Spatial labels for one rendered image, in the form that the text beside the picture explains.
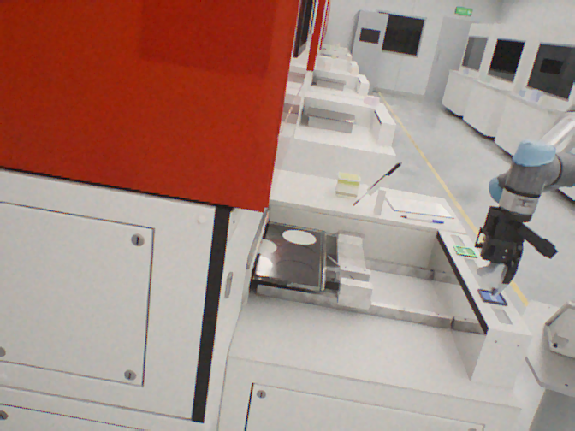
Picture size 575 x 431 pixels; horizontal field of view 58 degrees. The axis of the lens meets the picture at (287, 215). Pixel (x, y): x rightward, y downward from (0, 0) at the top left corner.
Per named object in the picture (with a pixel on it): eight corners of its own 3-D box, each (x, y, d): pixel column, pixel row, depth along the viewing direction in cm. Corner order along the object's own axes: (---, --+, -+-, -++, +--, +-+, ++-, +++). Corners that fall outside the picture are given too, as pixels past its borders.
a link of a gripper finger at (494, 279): (473, 292, 122) (484, 256, 119) (498, 296, 122) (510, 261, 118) (477, 298, 119) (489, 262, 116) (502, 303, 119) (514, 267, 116)
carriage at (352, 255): (336, 304, 130) (339, 294, 129) (334, 246, 164) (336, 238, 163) (368, 310, 130) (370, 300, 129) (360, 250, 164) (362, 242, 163)
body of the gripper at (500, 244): (472, 249, 122) (488, 201, 118) (509, 255, 122) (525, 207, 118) (482, 262, 115) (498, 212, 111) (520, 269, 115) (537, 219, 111)
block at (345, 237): (337, 242, 160) (339, 233, 159) (336, 238, 163) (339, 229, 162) (363, 246, 160) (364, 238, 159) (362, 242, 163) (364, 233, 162)
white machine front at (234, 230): (192, 421, 91) (216, 209, 76) (254, 239, 167) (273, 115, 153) (209, 424, 91) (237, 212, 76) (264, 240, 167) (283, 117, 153)
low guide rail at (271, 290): (256, 294, 134) (257, 284, 133) (257, 291, 136) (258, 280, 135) (447, 328, 134) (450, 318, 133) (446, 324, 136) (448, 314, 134)
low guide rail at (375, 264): (267, 251, 160) (269, 242, 159) (268, 249, 162) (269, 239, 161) (429, 280, 159) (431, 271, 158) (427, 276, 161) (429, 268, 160)
